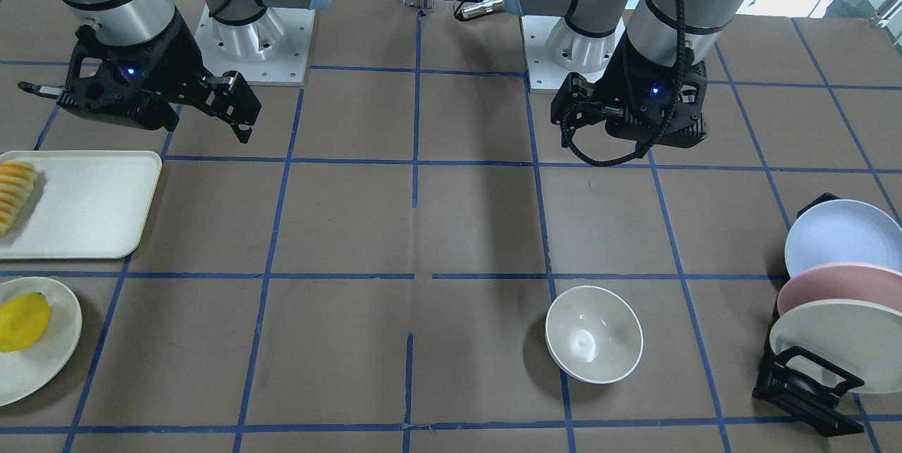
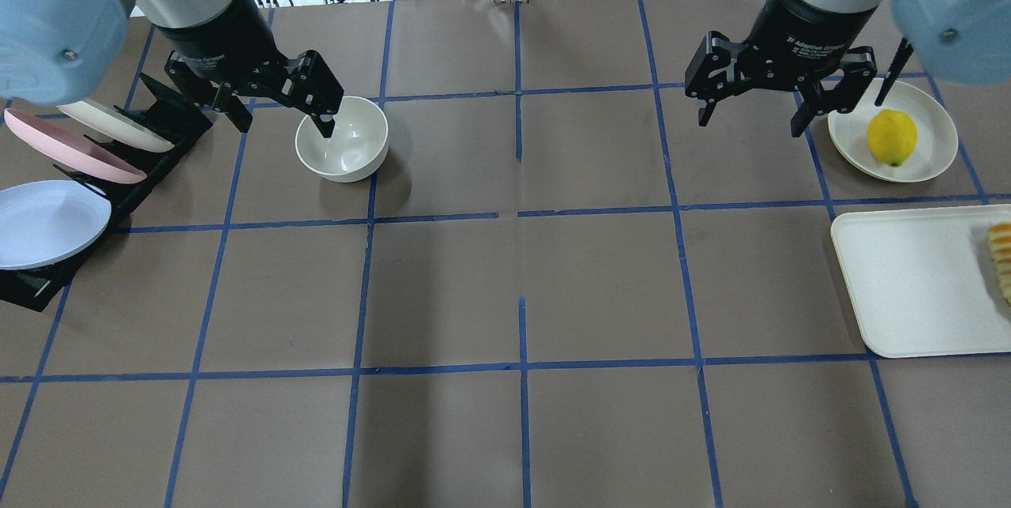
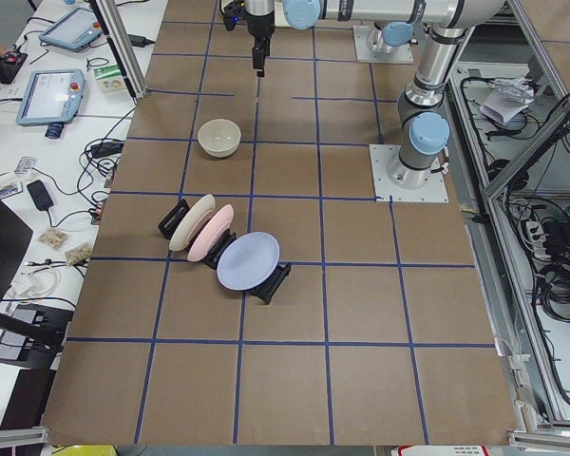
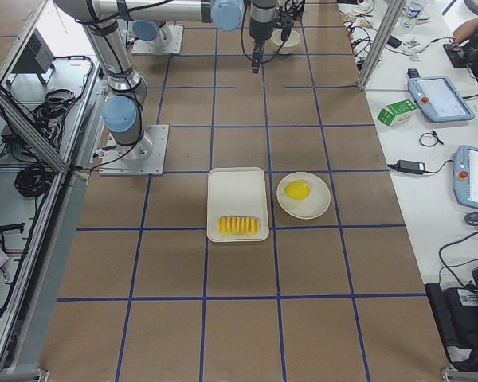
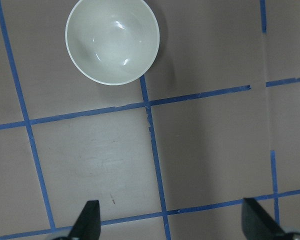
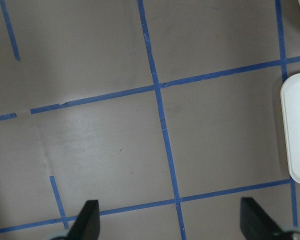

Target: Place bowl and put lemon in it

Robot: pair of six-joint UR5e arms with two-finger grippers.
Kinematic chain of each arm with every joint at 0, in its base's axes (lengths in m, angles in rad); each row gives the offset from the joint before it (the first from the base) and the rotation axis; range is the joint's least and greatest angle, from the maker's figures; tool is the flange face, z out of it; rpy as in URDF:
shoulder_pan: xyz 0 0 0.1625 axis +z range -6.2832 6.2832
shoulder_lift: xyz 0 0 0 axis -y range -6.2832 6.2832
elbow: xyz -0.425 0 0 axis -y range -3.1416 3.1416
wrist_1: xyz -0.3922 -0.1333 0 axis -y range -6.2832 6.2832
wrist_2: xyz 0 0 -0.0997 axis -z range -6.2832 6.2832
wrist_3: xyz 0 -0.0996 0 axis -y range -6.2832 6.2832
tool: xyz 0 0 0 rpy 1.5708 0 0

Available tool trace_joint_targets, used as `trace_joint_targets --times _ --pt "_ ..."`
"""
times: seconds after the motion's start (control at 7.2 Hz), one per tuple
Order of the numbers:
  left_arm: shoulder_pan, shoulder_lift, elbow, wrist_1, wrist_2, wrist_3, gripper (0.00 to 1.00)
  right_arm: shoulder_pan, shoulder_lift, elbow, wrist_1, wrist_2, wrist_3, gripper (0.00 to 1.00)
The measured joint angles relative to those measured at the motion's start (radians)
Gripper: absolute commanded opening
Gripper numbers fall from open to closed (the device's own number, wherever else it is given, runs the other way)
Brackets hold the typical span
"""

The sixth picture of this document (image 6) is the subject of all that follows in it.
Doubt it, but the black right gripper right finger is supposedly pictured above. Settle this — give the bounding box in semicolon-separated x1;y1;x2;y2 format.
240;197;286;240

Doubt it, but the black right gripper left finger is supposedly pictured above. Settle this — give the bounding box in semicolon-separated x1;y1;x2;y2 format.
66;200;101;240

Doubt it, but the white rectangular tray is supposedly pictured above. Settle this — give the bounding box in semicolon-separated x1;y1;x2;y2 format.
280;73;300;184

